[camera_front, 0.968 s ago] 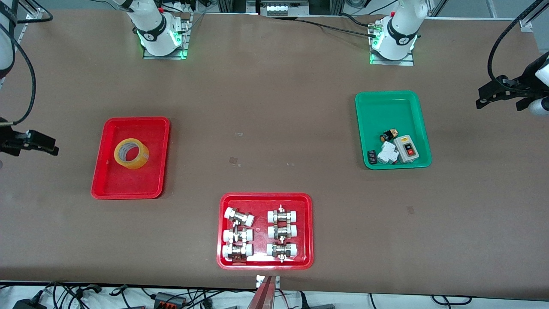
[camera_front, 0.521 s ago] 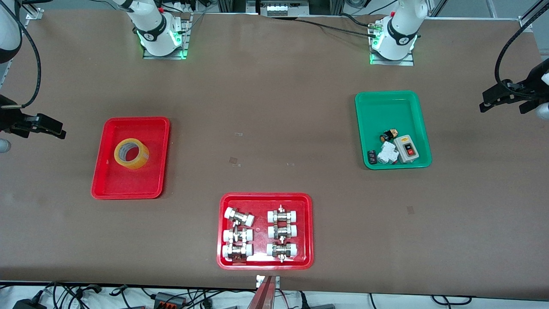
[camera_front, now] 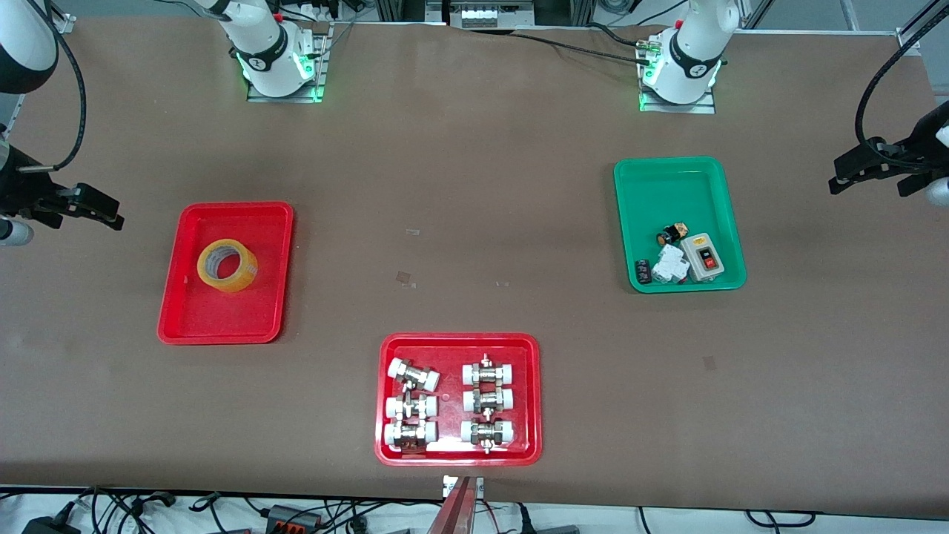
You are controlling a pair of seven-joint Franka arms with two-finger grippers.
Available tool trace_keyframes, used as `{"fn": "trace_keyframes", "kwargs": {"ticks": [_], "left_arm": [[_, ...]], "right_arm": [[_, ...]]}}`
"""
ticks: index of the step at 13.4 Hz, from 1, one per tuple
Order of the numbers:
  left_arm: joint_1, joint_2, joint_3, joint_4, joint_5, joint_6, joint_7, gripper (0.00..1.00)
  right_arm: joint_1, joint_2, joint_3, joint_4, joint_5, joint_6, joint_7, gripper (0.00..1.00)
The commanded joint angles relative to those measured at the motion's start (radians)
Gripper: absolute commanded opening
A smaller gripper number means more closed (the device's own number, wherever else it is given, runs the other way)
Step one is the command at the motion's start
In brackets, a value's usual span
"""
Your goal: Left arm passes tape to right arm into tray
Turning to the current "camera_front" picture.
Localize clear yellowish packing tape roll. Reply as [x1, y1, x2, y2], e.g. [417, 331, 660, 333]
[196, 239, 259, 293]

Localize green plastic tray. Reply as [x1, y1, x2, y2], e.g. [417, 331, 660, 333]
[613, 156, 747, 294]

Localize red plastic tray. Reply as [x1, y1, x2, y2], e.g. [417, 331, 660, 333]
[374, 332, 543, 467]
[156, 202, 295, 346]

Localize white circuit breaker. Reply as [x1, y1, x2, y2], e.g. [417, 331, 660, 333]
[651, 243, 692, 285]

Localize black power adapter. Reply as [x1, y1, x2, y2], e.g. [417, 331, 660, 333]
[21, 515, 81, 534]

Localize metal pipe fitting white caps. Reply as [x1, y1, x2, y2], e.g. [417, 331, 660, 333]
[463, 386, 515, 416]
[383, 420, 438, 450]
[388, 357, 441, 392]
[385, 393, 439, 422]
[462, 354, 517, 386]
[460, 417, 516, 455]

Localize black box with orange plugs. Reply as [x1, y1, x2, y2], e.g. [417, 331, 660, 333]
[265, 505, 325, 532]

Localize grey power strip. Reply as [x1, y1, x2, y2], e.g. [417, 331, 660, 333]
[449, 0, 536, 29]

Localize red metal beam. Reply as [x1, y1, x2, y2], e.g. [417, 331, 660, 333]
[426, 476, 477, 534]

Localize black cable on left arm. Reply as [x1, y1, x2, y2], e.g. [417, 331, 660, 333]
[855, 0, 949, 170]

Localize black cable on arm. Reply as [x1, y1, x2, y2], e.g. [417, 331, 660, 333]
[19, 0, 87, 173]
[855, 0, 949, 170]

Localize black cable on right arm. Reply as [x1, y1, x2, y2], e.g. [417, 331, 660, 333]
[19, 0, 87, 173]

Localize grey on-off switch box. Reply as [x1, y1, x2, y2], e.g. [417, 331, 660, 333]
[681, 232, 724, 283]

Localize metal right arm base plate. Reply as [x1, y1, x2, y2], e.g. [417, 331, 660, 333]
[247, 22, 332, 104]

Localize black cable across table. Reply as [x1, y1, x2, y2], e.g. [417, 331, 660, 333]
[512, 30, 646, 64]

